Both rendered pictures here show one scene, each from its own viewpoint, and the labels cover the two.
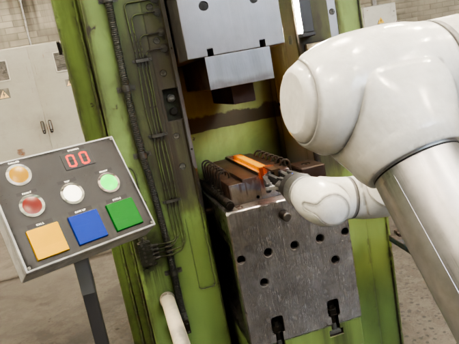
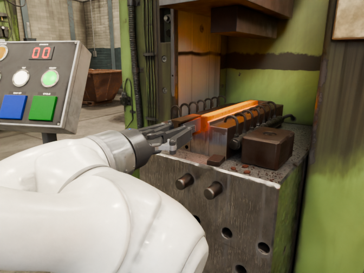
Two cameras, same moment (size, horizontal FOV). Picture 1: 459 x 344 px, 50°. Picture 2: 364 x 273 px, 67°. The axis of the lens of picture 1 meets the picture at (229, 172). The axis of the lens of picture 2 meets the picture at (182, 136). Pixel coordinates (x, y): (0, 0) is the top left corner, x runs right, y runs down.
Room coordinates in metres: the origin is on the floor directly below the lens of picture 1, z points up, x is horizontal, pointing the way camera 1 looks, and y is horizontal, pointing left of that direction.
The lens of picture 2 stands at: (1.00, -0.58, 1.15)
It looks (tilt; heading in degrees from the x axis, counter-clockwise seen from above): 16 degrees down; 49
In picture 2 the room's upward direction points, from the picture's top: straight up
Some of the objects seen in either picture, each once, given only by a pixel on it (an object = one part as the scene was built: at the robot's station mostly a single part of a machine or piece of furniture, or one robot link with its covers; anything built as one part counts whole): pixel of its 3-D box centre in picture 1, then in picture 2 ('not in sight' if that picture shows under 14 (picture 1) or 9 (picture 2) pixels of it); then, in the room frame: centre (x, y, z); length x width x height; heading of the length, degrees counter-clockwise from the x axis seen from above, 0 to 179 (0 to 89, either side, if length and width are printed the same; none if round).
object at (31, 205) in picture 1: (32, 205); not in sight; (1.14, 0.47, 1.09); 0.05 x 0.03 x 0.04; 102
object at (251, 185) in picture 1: (242, 175); (229, 121); (1.67, -0.04, 0.96); 0.42 x 0.20 x 0.09; 12
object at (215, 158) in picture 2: not in sight; (216, 160); (1.46, -0.18, 0.92); 0.04 x 0.03 x 0.01; 22
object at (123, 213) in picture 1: (123, 214); (43, 108); (1.22, 0.29, 1.01); 0.07 x 0.05 x 0.07; 127
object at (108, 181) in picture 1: (108, 182); (50, 78); (1.26, 0.31, 1.09); 0.05 x 0.03 x 0.04; 102
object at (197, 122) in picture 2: not in sight; (190, 127); (1.42, -0.13, 1.00); 0.07 x 0.01 x 0.03; 12
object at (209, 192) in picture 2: not in sight; (213, 190); (1.41, -0.21, 0.87); 0.04 x 0.03 x 0.03; 12
